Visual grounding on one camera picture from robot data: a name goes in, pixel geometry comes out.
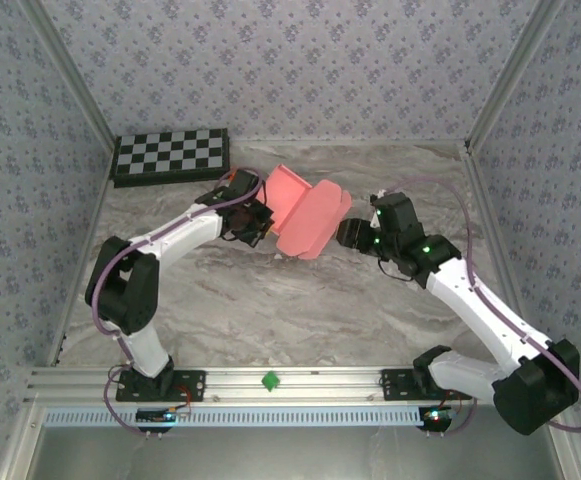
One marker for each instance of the aluminium side rail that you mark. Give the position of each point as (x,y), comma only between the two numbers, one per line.
(487,200)
(57,350)

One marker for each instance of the grey metal sheet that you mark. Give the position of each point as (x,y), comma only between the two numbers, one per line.
(295,455)

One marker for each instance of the green block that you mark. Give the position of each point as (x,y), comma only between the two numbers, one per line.
(270,381)

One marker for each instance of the pink paper box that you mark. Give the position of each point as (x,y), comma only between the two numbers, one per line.
(310,220)

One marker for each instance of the black grey chessboard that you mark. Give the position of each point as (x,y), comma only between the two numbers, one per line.
(170,155)

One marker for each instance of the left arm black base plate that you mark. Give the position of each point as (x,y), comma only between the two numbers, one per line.
(195,386)

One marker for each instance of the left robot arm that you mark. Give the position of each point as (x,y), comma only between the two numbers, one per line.
(120,285)

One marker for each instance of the aluminium frame post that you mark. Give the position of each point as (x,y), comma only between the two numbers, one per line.
(70,75)
(515,75)

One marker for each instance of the long aluminium base rail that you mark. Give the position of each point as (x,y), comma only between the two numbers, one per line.
(320,385)

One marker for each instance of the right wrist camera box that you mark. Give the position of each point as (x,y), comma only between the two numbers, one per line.
(379,195)

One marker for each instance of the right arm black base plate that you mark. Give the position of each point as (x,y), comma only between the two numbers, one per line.
(395,387)

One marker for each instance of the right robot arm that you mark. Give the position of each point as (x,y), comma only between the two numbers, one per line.
(480,310)

